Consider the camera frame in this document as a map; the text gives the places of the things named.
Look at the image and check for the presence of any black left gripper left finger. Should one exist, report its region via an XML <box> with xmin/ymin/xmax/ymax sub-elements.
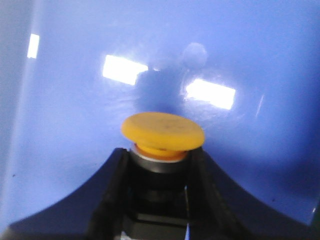
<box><xmin>4</xmin><ymin>148</ymin><xmax>129</xmax><ymax>240</ymax></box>

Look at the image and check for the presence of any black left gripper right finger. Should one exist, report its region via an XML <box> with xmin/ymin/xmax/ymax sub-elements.
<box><xmin>187</xmin><ymin>148</ymin><xmax>315</xmax><ymax>240</ymax></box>

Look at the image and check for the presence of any yellow push button switch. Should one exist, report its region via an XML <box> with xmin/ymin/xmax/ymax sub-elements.
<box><xmin>121</xmin><ymin>112</ymin><xmax>205</xmax><ymax>240</ymax></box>

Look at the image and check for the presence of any blue plastic bin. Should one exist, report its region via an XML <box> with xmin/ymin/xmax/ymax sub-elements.
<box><xmin>0</xmin><ymin>0</ymin><xmax>320</xmax><ymax>229</ymax></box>

